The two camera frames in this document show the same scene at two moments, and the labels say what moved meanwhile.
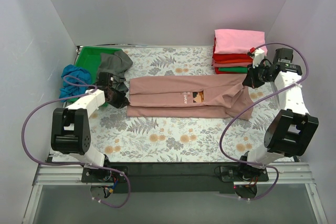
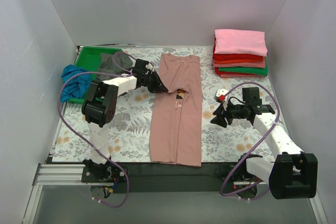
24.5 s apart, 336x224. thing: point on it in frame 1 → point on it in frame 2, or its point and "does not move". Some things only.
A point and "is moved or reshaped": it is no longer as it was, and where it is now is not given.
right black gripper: (252, 76) → (226, 114)
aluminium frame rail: (279, 174) does not move
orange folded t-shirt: (241, 61) does not move
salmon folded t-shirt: (230, 64) does not move
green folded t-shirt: (242, 70) does not move
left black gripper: (115, 97) → (153, 82)
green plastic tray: (89, 57) does not move
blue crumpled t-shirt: (68, 90) does not move
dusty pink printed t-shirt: (216, 96) is moved or reshaped
